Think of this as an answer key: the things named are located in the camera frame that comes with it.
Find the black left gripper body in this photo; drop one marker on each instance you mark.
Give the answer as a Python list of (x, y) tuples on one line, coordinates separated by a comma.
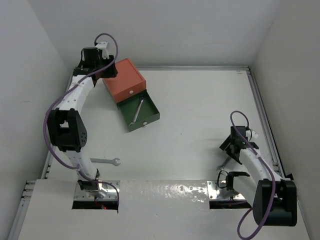
[(108, 72)]

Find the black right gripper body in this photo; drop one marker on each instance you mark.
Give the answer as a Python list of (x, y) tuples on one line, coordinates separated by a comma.
[(226, 147)]

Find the silver combination wrench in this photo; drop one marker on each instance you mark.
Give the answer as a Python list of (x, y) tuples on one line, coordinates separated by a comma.
[(222, 166)]

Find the silver ring wrench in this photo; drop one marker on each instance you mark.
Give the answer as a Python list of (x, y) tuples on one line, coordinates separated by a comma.
[(134, 119)]

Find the green bottom drawer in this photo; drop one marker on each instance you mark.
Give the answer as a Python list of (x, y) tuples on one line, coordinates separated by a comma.
[(147, 115)]

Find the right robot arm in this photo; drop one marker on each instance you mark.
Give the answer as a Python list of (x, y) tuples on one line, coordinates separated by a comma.
[(273, 199)]

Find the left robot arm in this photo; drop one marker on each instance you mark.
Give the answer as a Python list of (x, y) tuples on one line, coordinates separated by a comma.
[(65, 126)]

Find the orange drawer cabinet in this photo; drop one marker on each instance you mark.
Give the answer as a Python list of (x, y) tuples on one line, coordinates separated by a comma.
[(127, 83)]

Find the silver open-end wrench left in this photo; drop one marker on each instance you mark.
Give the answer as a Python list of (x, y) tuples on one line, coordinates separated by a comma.
[(115, 161)]

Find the white foam front board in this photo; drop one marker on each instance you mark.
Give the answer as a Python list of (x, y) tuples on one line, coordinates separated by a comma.
[(148, 210)]

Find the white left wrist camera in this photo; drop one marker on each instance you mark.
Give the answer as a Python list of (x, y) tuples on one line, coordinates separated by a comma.
[(103, 48)]

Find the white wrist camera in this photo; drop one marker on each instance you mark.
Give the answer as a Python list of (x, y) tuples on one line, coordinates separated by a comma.
[(251, 134), (103, 48)]

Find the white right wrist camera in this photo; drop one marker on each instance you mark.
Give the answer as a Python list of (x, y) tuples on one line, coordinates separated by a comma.
[(251, 134)]

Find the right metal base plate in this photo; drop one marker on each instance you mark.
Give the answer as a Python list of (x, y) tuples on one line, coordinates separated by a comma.
[(217, 192)]

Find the metal base plate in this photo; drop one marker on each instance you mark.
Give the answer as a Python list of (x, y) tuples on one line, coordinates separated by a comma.
[(112, 190), (217, 192)]

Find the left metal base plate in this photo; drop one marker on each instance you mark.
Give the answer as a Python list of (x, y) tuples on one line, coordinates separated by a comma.
[(112, 190)]

